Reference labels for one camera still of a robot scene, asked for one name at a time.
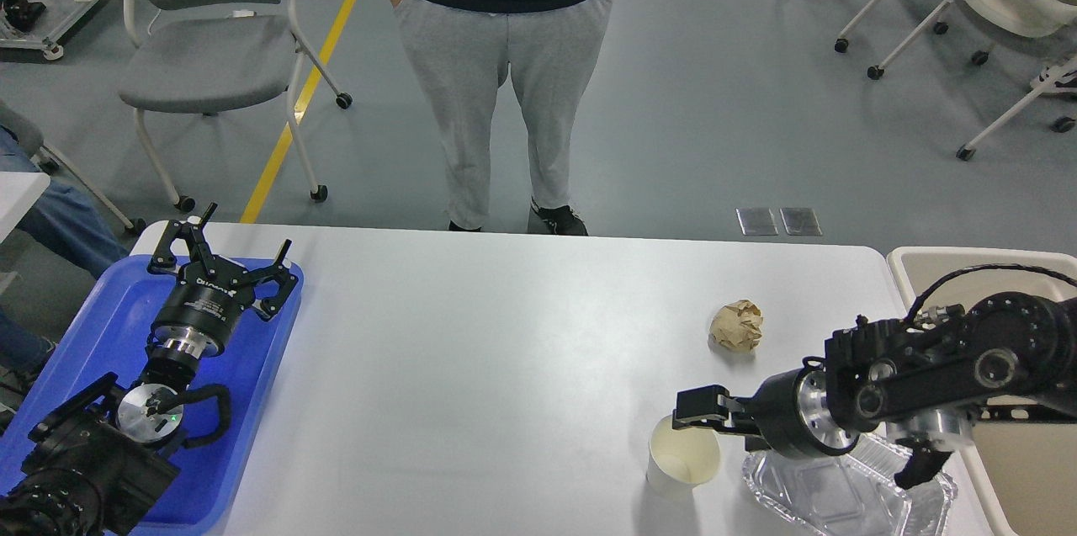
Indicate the crumpled brown paper ball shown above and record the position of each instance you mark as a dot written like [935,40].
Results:
[737,326]

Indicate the blue plastic tray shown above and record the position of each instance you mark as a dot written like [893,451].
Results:
[109,335]

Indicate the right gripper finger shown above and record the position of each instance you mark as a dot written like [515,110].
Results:
[712,407]

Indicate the metal floor plate left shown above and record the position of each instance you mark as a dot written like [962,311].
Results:
[756,221]

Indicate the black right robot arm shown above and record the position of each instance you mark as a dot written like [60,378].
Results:
[928,376]

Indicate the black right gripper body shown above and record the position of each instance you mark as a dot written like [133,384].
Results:
[789,414]

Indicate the grey office chair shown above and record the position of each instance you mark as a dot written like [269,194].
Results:
[208,66]

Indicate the standing person grey trousers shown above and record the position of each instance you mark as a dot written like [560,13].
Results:
[462,51]

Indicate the seated person blue jeans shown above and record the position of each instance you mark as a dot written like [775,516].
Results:
[64,221]

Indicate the white chair far right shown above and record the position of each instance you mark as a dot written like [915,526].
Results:
[1054,81]

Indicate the aluminium foil tray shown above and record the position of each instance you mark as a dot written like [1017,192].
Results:
[853,494]

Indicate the white side table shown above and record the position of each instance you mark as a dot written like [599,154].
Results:
[19,192]

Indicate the metal floor plate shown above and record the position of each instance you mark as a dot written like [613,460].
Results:
[799,221]
[756,221]

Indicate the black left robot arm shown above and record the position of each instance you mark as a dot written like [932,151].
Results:
[146,412]

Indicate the white paper cup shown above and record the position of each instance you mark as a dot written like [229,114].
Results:
[681,459]

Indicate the metal floor plate right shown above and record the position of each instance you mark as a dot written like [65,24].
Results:
[799,221]

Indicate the beige plastic bin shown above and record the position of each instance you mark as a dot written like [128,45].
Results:
[1023,474]

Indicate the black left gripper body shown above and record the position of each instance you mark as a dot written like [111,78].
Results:
[207,308]

